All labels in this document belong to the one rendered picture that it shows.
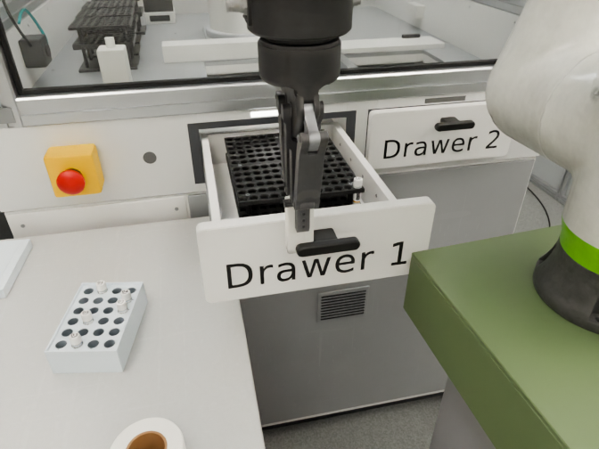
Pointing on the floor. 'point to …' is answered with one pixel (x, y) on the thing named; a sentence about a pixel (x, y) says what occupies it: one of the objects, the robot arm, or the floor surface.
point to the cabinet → (333, 296)
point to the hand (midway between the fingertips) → (299, 224)
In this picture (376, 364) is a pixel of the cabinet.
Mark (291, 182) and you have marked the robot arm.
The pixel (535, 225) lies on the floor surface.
